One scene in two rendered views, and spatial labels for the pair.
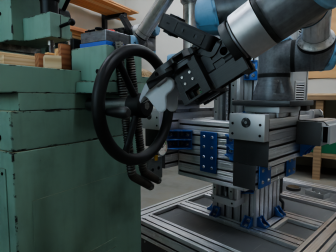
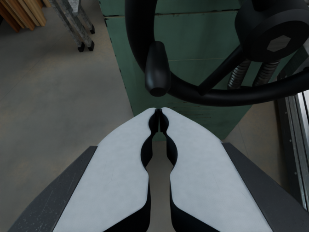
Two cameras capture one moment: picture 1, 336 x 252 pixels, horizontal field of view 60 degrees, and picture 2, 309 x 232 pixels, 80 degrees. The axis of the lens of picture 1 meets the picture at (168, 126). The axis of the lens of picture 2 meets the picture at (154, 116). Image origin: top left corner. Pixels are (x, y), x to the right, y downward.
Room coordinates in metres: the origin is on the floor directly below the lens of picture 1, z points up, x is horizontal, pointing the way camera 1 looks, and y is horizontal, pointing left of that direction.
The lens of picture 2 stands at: (0.52, 0.00, 0.94)
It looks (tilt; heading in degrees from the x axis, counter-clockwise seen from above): 62 degrees down; 60
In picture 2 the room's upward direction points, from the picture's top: 5 degrees counter-clockwise
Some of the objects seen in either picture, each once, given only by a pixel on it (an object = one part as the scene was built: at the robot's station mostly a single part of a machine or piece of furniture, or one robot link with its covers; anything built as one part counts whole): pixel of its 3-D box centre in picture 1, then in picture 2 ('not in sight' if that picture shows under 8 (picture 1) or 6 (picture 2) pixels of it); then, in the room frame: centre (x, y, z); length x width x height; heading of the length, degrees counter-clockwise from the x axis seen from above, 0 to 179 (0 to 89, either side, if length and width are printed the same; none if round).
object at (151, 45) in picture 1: (147, 47); not in sight; (1.70, 0.12, 1.12); 0.11 x 0.08 x 0.11; 149
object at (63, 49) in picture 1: (87, 61); not in sight; (0.90, 0.25, 0.94); 0.20 x 0.01 x 0.08; 146
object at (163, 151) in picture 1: (158, 149); not in sight; (1.00, 0.03, 0.65); 0.06 x 0.04 x 0.08; 146
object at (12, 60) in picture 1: (85, 70); not in sight; (1.00, 0.28, 0.92); 0.55 x 0.02 x 0.04; 146
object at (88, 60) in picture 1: (107, 66); not in sight; (0.83, 0.17, 0.91); 0.15 x 0.14 x 0.09; 146
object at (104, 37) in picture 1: (109, 40); not in sight; (0.83, 0.16, 0.99); 0.13 x 0.11 x 0.06; 146
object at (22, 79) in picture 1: (87, 83); not in sight; (0.87, 0.24, 0.87); 0.61 x 0.30 x 0.06; 146
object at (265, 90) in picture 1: (273, 87); not in sight; (1.12, -0.40, 0.87); 0.15 x 0.15 x 0.10
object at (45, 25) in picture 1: (46, 32); not in sight; (0.91, 0.37, 1.03); 0.14 x 0.07 x 0.09; 56
